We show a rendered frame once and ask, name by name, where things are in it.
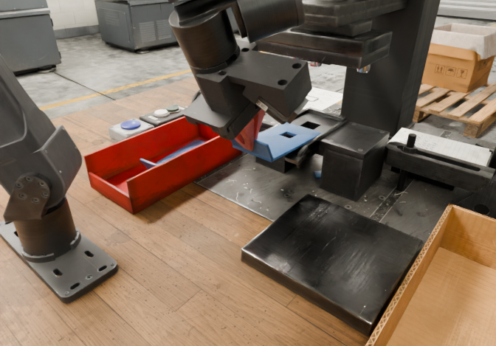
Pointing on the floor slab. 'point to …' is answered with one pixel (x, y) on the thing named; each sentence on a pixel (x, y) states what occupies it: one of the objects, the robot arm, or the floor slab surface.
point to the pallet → (486, 116)
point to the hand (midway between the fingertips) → (248, 143)
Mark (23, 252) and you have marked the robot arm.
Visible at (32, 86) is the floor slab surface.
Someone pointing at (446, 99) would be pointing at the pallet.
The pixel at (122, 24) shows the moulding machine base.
